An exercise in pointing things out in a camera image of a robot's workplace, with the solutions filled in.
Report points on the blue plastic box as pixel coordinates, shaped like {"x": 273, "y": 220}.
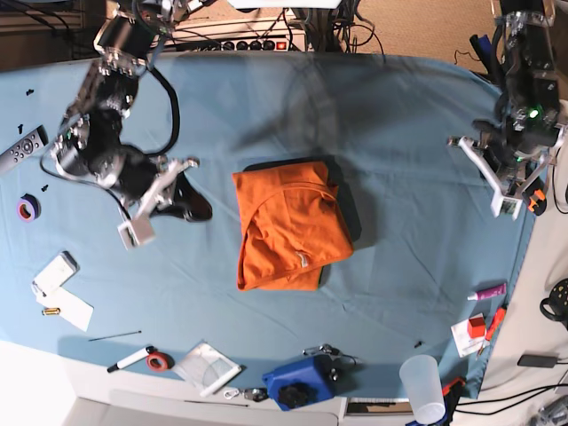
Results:
{"x": 301, "y": 383}

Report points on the orange black utility knife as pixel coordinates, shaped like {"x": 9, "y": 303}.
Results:
{"x": 535, "y": 201}

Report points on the white paper card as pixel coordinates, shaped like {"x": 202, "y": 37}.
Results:
{"x": 73, "y": 309}

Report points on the red tape roll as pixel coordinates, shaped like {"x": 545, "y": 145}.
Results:
{"x": 159, "y": 362}

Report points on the black zip tie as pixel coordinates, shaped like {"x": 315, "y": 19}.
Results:
{"x": 102, "y": 338}

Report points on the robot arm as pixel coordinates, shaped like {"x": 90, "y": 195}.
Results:
{"x": 529, "y": 112}
{"x": 88, "y": 149}

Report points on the translucent plastic cup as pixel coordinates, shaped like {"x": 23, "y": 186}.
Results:
{"x": 421, "y": 382}

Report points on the small gold battery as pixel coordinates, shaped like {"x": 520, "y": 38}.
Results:
{"x": 51, "y": 311}

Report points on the blue table cloth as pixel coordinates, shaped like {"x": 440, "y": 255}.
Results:
{"x": 418, "y": 211}

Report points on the white power strip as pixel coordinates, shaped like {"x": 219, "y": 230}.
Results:
{"x": 267, "y": 34}

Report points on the small red cube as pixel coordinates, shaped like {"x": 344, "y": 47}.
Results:
{"x": 476, "y": 327}

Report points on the blue black tool handle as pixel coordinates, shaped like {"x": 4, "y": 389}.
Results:
{"x": 482, "y": 46}

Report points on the orange t-shirt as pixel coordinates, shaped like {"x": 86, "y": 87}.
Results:
{"x": 291, "y": 227}

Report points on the white phone box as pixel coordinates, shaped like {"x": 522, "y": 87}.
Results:
{"x": 55, "y": 274}

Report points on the white marker pen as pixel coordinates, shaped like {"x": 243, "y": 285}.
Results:
{"x": 131, "y": 359}

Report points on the red screwdriver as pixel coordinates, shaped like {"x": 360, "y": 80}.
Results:
{"x": 496, "y": 322}

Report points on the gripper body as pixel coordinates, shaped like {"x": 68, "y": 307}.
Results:
{"x": 147, "y": 182}
{"x": 508, "y": 171}

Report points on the grey remote control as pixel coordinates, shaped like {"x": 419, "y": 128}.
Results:
{"x": 31, "y": 143}

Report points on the purple glue tube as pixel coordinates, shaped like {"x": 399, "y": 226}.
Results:
{"x": 487, "y": 293}

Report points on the purple tape roll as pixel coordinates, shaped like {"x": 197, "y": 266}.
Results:
{"x": 28, "y": 208}

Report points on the rolled printed paper sheet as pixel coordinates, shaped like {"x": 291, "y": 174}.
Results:
{"x": 207, "y": 369}

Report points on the black round dotted object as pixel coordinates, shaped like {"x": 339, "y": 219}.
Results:
{"x": 555, "y": 306}

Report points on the black power adapter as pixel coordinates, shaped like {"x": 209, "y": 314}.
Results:
{"x": 537, "y": 361}

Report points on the silver carabiner keys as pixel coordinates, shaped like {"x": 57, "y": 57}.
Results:
{"x": 251, "y": 394}

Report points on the white paper leaflet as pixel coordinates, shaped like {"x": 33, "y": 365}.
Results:
{"x": 464, "y": 345}

